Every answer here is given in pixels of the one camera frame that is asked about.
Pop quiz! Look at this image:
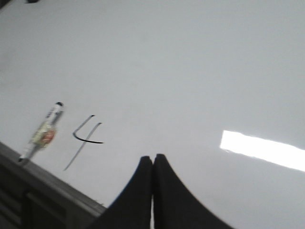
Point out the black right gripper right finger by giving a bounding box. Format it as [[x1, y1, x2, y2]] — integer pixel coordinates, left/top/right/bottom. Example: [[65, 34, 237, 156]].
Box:
[[152, 154, 231, 229]]

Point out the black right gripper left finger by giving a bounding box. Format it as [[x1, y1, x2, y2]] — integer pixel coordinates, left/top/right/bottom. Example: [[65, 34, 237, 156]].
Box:
[[88, 156, 153, 229]]

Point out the white whiteboard marker with tape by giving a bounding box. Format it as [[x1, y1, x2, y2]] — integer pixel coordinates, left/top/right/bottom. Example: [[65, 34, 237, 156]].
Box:
[[18, 102, 64, 163]]

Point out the white whiteboard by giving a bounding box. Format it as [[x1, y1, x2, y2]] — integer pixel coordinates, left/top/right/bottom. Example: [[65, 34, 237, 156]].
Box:
[[0, 0, 305, 229]]

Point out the dark whiteboard frame tray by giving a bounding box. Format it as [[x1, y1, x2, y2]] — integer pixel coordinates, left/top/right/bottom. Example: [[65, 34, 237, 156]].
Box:
[[0, 144, 106, 229]]

